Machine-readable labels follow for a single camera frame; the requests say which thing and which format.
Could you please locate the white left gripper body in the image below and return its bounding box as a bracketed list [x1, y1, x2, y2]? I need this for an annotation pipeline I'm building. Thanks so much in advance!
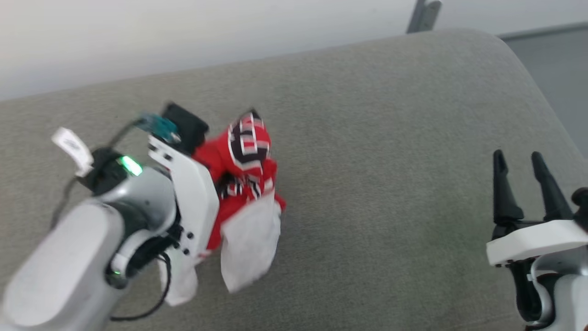
[148, 136, 220, 265]

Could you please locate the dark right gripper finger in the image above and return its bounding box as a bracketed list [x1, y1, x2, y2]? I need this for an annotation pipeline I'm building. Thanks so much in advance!
[531, 152, 575, 222]
[492, 149, 525, 227]

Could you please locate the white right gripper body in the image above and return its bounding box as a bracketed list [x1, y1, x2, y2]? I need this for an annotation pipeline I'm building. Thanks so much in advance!
[486, 219, 588, 268]

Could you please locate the red jersey with white trim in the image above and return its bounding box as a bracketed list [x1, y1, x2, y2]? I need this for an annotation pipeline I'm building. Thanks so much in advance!
[158, 109, 286, 306]

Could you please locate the grey fabric sofa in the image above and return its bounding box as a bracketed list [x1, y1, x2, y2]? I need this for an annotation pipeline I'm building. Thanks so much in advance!
[0, 29, 588, 331]

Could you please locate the white cable label tag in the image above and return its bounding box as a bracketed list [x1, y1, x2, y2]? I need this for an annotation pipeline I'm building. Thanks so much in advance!
[51, 128, 94, 177]

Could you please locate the grey metal post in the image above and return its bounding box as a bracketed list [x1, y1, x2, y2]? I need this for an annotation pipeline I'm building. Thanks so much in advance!
[406, 0, 442, 34]

